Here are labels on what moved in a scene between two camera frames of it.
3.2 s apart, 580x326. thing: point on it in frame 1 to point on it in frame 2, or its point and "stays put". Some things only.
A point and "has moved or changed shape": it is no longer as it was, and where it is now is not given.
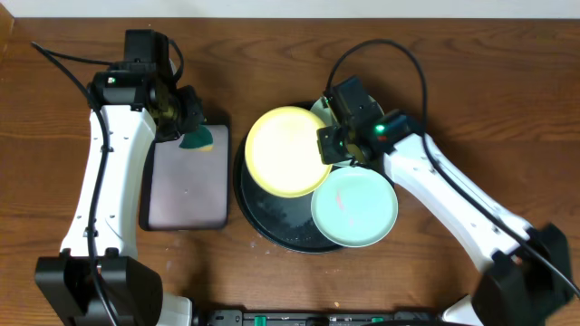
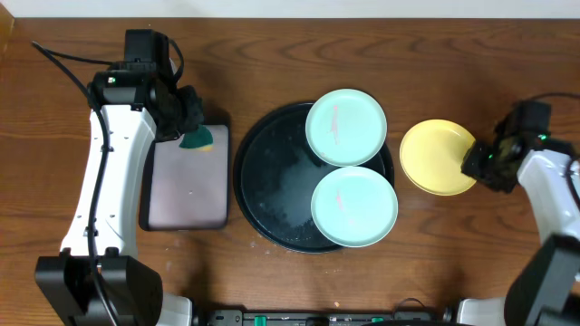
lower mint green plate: [354, 206] stays put
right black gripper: [325, 137] to [470, 166]
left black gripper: [193, 100] stays put
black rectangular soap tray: [186, 189] stays put
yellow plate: [282, 153] has moved or changed shape
